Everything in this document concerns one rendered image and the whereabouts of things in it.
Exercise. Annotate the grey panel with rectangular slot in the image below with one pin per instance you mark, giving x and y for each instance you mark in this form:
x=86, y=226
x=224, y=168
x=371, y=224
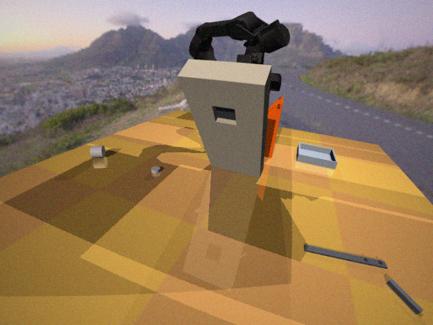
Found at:
x=229, y=103

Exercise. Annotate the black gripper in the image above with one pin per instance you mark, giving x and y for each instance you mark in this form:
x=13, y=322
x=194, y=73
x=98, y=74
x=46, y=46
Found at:
x=275, y=78

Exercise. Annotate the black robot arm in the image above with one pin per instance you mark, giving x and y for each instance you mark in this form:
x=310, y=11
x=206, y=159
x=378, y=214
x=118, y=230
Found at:
x=260, y=37

